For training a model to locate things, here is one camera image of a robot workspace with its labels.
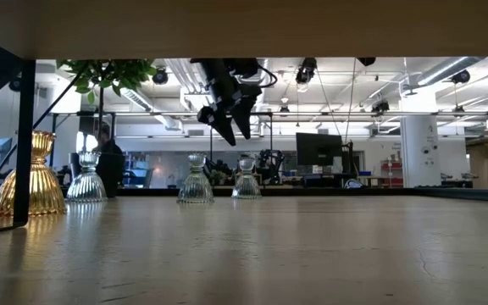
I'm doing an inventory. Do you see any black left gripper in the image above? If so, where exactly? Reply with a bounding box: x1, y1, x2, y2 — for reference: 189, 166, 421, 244
191, 58, 263, 147

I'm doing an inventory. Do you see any clear ribbed glass candle holder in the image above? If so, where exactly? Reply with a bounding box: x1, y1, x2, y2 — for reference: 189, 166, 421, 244
230, 156, 263, 200
176, 152, 215, 204
65, 150, 108, 203

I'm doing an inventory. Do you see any amber ribbed glass candle holder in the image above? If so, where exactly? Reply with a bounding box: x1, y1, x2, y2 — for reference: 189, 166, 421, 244
0, 130, 68, 219

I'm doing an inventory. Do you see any large black display screen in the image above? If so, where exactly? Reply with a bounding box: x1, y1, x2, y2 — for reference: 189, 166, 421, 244
295, 132, 343, 167

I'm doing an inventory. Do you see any black ceiling spotlight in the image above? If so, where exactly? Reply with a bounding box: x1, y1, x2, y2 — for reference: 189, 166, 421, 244
295, 58, 318, 85
451, 69, 472, 85
151, 67, 169, 86
370, 99, 391, 114

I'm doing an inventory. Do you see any person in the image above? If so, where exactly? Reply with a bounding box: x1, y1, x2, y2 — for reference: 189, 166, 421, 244
93, 121, 127, 170

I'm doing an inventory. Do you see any green artificial plant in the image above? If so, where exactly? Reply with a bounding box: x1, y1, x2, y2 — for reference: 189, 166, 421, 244
55, 58, 158, 156

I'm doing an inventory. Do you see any black plant pot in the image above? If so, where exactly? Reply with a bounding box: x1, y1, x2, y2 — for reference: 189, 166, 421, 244
95, 152, 127, 199

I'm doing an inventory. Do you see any red storage shelf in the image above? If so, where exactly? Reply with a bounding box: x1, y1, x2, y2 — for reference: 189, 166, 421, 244
380, 159, 404, 187

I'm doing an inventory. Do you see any white round column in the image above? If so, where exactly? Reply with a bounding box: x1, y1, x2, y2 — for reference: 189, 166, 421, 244
399, 91, 440, 189

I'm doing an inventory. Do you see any black shelf support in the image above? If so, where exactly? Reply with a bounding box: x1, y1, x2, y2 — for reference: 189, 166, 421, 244
0, 58, 37, 238

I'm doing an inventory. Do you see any black metal rig frame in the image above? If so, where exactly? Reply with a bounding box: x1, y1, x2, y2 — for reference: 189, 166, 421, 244
208, 111, 274, 170

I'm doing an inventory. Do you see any silver ventilation duct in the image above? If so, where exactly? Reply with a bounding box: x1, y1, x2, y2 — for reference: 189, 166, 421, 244
231, 58, 271, 88

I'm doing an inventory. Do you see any black aluminium table frame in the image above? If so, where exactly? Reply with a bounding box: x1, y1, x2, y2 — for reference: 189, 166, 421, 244
0, 186, 488, 207

